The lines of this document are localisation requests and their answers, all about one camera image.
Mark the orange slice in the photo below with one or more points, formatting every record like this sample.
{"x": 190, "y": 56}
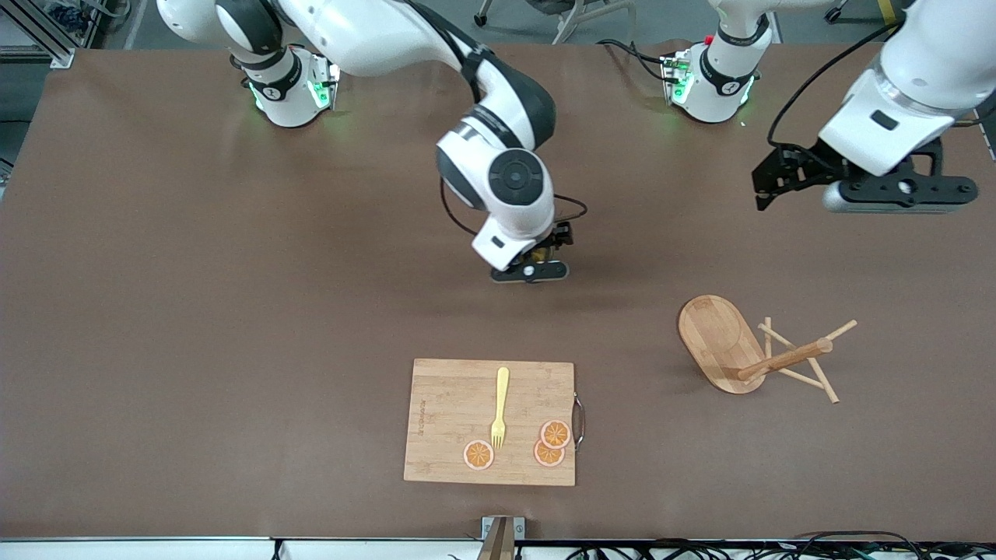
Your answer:
{"x": 555, "y": 433}
{"x": 546, "y": 457}
{"x": 478, "y": 455}

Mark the wooden mug tree rack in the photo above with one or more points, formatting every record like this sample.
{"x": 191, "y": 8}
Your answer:
{"x": 716, "y": 334}

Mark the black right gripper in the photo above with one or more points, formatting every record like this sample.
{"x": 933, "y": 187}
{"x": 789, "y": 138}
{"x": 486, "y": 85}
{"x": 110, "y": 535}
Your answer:
{"x": 554, "y": 240}

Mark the white table edge rail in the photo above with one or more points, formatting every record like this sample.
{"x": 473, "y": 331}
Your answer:
{"x": 156, "y": 551}

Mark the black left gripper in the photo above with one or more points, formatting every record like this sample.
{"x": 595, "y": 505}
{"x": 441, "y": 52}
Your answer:
{"x": 800, "y": 167}

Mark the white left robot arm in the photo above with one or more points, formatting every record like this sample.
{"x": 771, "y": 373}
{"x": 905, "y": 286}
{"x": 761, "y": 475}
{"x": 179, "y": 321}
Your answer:
{"x": 918, "y": 70}

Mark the aluminium frame profile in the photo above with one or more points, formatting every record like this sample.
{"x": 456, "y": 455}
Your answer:
{"x": 39, "y": 54}

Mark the grey chair base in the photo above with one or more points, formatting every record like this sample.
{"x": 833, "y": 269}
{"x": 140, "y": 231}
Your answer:
{"x": 572, "y": 23}

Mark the teal mug with yellow inside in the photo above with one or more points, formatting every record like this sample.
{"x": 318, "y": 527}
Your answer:
{"x": 537, "y": 253}

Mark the grey metal bracket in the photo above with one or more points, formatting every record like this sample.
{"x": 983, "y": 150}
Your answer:
{"x": 517, "y": 527}

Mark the yellow plastic fork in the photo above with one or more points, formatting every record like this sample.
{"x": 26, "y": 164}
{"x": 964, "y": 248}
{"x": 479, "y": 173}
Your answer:
{"x": 501, "y": 397}

